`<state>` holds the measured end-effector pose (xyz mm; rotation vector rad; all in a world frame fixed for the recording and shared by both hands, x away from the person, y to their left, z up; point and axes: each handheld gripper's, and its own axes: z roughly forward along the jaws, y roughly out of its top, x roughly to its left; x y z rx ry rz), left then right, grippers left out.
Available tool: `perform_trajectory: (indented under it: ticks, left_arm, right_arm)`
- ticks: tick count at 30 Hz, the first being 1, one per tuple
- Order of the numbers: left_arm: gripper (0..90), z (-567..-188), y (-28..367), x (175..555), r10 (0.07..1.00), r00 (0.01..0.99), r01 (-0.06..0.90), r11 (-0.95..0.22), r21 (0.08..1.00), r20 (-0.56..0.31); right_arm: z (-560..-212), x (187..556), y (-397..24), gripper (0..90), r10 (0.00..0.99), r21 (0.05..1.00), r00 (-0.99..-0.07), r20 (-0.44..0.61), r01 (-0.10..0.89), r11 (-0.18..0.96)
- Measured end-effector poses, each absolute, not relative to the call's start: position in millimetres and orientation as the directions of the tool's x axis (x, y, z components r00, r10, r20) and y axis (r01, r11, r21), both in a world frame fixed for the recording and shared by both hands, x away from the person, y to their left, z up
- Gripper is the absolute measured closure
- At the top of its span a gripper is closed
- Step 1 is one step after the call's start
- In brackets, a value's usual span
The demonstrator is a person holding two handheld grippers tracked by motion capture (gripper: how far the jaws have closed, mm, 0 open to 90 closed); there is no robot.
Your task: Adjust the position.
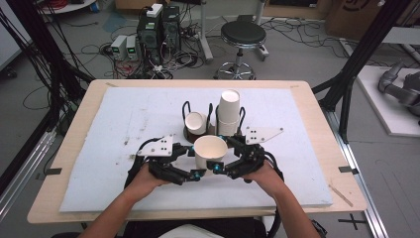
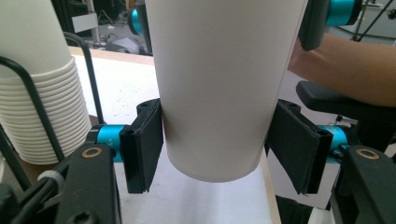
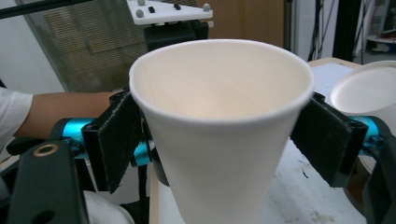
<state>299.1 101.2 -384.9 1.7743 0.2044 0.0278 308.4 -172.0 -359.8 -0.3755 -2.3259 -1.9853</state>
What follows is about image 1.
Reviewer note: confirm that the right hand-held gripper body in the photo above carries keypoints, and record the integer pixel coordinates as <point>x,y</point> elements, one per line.
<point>251,158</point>

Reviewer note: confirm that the black tape strip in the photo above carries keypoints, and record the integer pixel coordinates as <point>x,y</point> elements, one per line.
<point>53,171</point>
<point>347,170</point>

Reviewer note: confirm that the white floor board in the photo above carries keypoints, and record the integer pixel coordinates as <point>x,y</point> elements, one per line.
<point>379,105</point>

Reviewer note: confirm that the cardboard box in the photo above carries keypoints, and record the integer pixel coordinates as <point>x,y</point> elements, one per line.
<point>350,20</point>

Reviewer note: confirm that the white foam mat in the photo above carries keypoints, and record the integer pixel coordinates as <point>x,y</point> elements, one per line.
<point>99,165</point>

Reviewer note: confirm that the grey power supply unit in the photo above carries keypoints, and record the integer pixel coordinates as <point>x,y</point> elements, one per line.
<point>119,47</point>
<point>132,48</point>

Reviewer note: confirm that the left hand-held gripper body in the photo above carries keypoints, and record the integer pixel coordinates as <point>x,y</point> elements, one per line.
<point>161,163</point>

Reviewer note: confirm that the black chair part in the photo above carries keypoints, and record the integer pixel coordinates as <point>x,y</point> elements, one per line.
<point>319,228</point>

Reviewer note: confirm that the black round stool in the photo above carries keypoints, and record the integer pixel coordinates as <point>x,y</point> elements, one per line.
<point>243,33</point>

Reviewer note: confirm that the person's left hand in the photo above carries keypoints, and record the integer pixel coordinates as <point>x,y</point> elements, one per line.
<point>147,180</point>

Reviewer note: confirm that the black computer tower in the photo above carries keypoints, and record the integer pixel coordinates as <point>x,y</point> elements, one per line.
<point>150,36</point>
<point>171,28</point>

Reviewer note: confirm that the person's dark pants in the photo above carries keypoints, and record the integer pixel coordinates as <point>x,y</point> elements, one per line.
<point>244,228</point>

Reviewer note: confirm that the white round table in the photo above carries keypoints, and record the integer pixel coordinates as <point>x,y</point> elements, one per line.
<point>69,6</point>

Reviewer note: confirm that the person's right hand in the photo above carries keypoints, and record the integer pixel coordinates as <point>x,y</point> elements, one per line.
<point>264,178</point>

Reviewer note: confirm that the person's white shirt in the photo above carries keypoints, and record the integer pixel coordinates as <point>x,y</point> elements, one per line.
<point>189,232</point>

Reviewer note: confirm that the small white box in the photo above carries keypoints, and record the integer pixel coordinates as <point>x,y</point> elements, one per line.
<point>154,10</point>

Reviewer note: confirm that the aluminium rail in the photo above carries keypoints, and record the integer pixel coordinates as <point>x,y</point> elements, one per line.
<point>363,198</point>
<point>23,172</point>

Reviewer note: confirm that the white paper cup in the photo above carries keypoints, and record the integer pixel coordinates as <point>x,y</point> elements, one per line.
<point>208,148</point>
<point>195,122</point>
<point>229,105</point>
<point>228,129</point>

